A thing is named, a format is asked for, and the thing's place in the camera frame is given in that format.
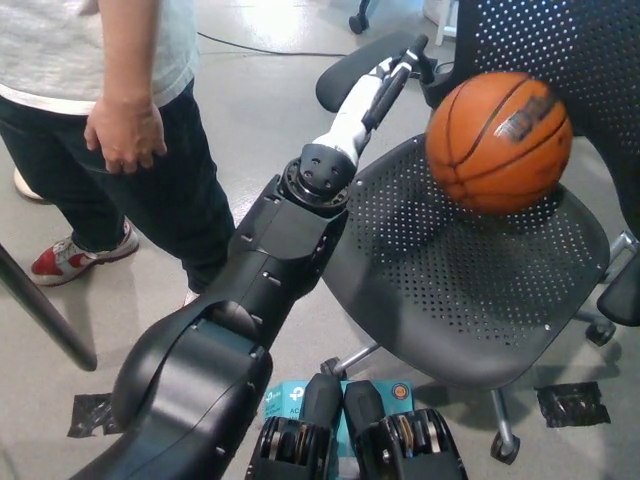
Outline person's left hand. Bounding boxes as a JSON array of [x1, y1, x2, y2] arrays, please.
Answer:
[[83, 94, 169, 175]]

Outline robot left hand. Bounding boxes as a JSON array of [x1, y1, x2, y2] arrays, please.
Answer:
[[319, 34, 430, 169]]

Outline orange Wilson basketball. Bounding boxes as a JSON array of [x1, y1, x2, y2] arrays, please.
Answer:
[[424, 71, 575, 216]]

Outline person in grey shirt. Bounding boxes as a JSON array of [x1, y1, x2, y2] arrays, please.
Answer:
[[0, 0, 236, 294]]

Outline black chair leg with caster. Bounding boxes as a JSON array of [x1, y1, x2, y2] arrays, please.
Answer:
[[348, 0, 374, 35]]

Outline black perforated office chair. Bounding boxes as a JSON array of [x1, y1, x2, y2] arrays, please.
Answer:
[[314, 0, 640, 466]]

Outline white shoe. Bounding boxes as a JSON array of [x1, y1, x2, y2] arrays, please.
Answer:
[[13, 167, 51, 202]]

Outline white furniture leg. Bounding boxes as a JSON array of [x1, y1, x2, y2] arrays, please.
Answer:
[[423, 0, 459, 47]]

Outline black pole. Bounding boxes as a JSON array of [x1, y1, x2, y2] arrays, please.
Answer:
[[0, 244, 99, 372]]

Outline black floor tape patch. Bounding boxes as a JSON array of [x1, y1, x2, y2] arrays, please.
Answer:
[[534, 382, 611, 430], [67, 393, 119, 439]]

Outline teal TP-Link box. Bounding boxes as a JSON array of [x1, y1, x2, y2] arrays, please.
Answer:
[[262, 379, 416, 480]]

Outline black floor cable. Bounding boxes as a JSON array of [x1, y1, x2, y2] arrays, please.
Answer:
[[197, 30, 347, 57]]

